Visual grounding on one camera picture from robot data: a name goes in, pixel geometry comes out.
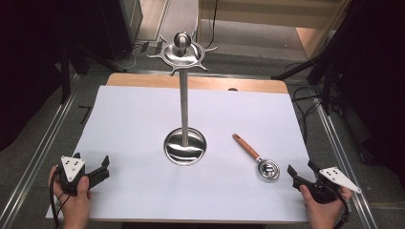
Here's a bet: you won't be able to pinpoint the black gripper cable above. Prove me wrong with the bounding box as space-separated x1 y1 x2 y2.
49 167 72 229
321 180 352 229

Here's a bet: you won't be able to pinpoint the black hanging cable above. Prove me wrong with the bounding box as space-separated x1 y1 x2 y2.
203 0 220 50

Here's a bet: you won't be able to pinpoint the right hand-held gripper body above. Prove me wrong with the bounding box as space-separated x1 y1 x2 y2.
292 166 363 205

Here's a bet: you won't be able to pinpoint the person's left hand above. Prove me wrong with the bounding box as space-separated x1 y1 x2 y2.
48 165 93 229

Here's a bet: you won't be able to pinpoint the dark curtain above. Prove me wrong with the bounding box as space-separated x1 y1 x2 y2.
324 0 405 190
0 0 106 153

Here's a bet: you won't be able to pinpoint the person's right hand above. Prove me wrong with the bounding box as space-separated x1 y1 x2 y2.
299 184 354 229

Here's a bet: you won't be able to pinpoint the steel utensil hanging stand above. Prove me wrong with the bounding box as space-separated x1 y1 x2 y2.
146 31 219 167

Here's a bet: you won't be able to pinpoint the black cabinet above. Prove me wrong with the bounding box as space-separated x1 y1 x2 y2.
95 0 144 62

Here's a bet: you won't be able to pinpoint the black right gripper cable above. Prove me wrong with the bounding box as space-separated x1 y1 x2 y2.
321 180 352 229

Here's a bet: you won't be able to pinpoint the white table mat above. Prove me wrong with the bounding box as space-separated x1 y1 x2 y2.
45 85 314 223

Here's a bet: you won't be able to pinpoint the black floor cables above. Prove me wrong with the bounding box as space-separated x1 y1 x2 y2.
290 85 323 142

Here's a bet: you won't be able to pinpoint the steel scoop with wooden handle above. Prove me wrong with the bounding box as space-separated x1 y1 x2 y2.
231 133 282 181

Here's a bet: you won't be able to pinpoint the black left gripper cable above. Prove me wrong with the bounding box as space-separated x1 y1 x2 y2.
49 167 72 229

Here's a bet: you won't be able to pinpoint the black metal stand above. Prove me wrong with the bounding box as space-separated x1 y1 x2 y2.
58 44 73 105

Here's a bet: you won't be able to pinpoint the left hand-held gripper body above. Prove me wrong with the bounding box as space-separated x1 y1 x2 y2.
58 155 111 196

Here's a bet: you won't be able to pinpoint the black tripod stand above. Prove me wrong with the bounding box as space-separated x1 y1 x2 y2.
270 0 361 116

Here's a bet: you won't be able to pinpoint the metal floor rail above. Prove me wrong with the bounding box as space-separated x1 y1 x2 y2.
309 94 380 229
0 73 81 229

